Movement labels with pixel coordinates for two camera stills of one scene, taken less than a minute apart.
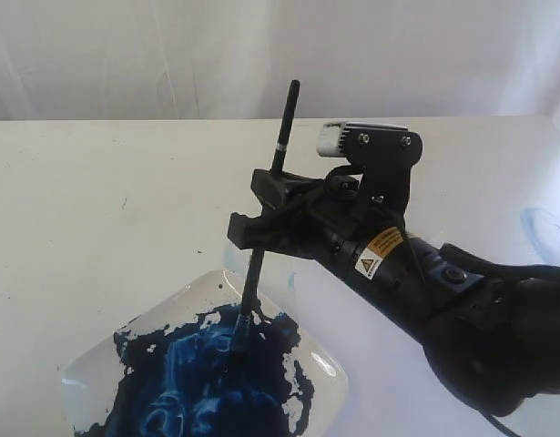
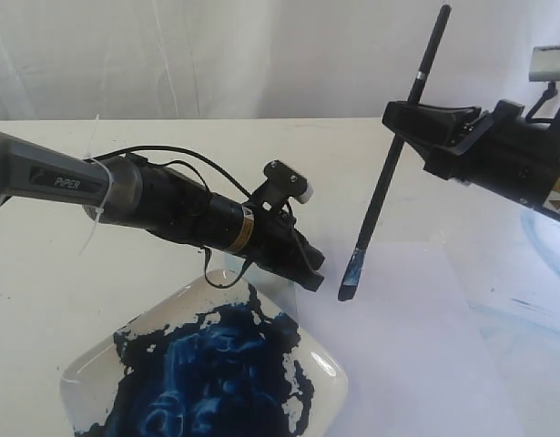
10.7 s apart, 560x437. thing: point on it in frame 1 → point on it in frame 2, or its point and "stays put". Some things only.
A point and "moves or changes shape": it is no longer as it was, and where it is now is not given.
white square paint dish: [191, 367] stays put
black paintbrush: [256, 265] → [356, 259]
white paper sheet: [395, 390] moves or changes shape
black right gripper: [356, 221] → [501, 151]
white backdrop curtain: [130, 60] stays put
